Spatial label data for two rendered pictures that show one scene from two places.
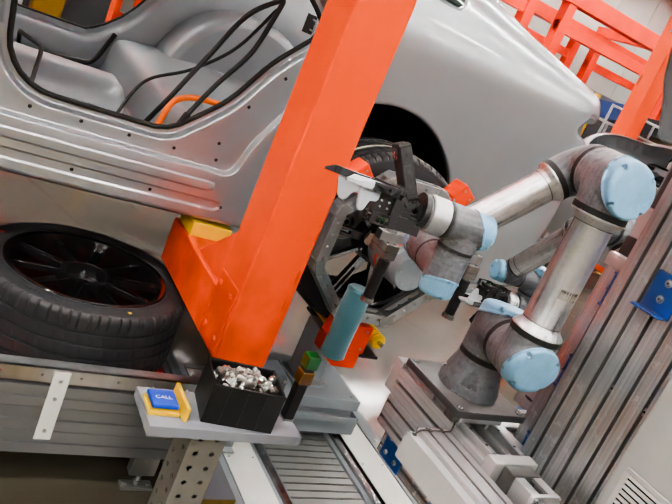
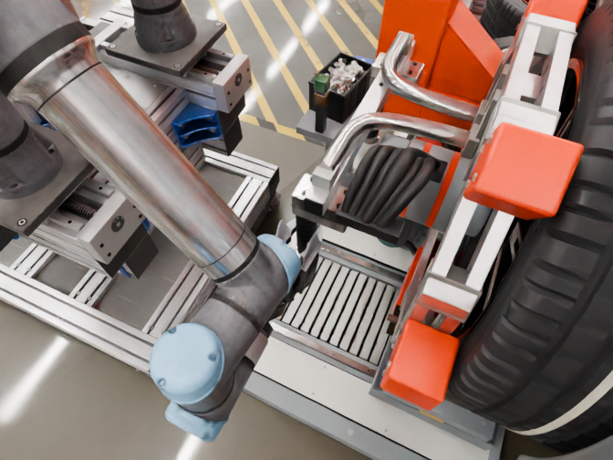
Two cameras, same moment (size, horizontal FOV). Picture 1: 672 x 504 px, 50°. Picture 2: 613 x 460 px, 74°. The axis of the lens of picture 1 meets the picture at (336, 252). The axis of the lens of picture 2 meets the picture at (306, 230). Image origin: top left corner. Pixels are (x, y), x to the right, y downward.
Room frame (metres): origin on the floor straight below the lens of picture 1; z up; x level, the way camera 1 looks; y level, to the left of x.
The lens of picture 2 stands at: (2.69, -0.64, 1.43)
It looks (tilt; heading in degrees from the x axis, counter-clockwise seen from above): 57 degrees down; 148
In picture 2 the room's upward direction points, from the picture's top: straight up
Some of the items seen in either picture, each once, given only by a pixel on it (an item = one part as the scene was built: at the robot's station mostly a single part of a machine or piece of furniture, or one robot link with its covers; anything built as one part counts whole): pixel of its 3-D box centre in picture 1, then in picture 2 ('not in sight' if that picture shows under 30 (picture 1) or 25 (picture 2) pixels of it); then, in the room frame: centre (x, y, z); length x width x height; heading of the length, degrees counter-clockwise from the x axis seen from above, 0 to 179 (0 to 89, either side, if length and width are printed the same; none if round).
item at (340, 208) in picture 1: (386, 251); (467, 198); (2.46, -0.16, 0.85); 0.54 x 0.07 x 0.54; 123
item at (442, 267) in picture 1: (441, 267); not in sight; (1.46, -0.21, 1.11); 0.11 x 0.08 x 0.11; 20
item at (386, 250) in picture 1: (384, 246); (396, 75); (2.20, -0.13, 0.93); 0.09 x 0.05 x 0.05; 33
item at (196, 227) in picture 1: (205, 225); not in sight; (2.37, 0.45, 0.70); 0.14 x 0.14 x 0.05; 33
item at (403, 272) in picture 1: (396, 260); (428, 184); (2.40, -0.20, 0.85); 0.21 x 0.14 x 0.14; 33
